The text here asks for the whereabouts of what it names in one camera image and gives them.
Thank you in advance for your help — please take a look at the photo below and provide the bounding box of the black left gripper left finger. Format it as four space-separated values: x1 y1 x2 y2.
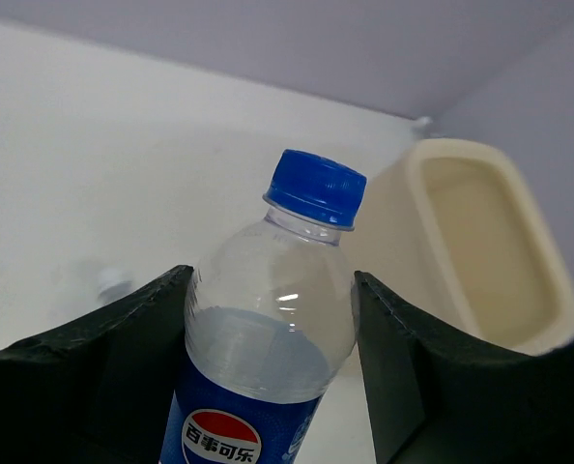
0 265 192 463

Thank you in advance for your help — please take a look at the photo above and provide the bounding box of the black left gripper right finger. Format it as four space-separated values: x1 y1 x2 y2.
356 272 574 463

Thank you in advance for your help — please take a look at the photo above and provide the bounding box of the pepsi bottle blue cap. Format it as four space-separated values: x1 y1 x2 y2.
160 150 366 463

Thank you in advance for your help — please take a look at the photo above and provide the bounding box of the cream plastic bin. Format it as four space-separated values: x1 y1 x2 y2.
341 138 574 355

